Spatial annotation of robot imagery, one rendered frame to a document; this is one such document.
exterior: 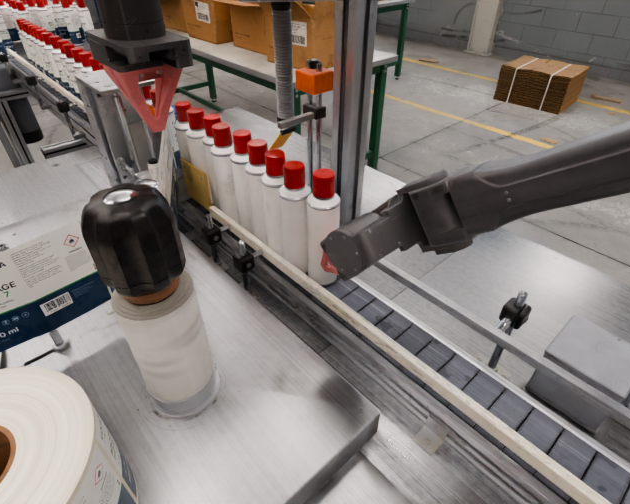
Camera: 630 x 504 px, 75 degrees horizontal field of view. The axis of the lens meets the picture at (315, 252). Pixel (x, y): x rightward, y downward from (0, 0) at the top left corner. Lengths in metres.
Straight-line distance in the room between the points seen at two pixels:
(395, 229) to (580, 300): 0.51
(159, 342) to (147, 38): 0.30
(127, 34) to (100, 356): 0.43
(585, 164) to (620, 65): 5.65
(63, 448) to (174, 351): 0.13
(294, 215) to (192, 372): 0.28
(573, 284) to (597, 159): 0.57
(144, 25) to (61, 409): 0.36
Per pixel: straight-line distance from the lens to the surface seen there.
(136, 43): 0.46
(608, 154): 0.38
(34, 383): 0.49
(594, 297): 0.92
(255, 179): 0.72
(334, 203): 0.62
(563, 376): 0.57
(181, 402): 0.56
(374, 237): 0.44
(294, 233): 0.67
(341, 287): 0.71
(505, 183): 0.41
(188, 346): 0.49
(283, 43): 0.76
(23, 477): 0.44
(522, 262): 0.94
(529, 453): 0.56
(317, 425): 0.56
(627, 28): 5.98
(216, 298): 0.71
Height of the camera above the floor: 1.37
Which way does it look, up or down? 39 degrees down
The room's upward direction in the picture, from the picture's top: straight up
